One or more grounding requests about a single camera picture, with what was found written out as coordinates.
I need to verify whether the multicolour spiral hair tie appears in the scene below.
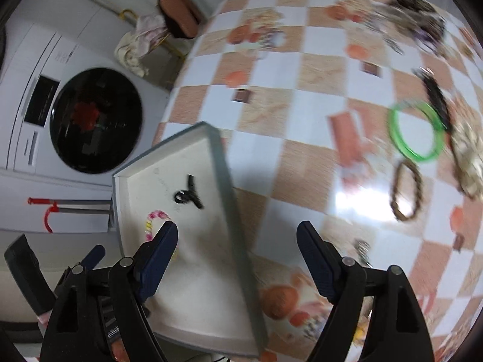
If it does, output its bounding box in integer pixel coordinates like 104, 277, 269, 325
142, 209, 180, 265

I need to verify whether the silver hair clip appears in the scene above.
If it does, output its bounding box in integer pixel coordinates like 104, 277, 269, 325
353, 239, 373, 268

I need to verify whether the small black hair clip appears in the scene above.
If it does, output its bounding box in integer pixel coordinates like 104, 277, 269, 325
174, 175, 204, 209

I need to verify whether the brown braided bracelet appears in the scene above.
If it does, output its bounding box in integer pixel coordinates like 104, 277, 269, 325
389, 158, 424, 222

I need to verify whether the green bangle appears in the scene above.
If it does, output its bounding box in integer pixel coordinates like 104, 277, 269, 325
387, 100, 445, 164

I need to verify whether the cream satin scrunchie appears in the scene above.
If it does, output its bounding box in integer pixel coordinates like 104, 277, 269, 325
451, 121, 482, 201

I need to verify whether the white tray box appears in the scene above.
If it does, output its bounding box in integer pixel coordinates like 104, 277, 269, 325
113, 122, 268, 358

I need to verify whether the white washing machine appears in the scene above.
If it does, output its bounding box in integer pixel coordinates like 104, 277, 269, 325
1, 0, 169, 232

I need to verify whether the checkered tablecloth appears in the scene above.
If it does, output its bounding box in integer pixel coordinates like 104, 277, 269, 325
155, 0, 482, 361

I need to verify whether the black beaded barrette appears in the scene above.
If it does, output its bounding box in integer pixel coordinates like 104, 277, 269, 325
413, 67, 453, 133

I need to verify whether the cream cloth bag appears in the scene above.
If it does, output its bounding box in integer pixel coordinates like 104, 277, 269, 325
114, 14, 167, 78

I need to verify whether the brown slipper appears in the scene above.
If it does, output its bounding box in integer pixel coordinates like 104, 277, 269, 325
157, 0, 206, 39

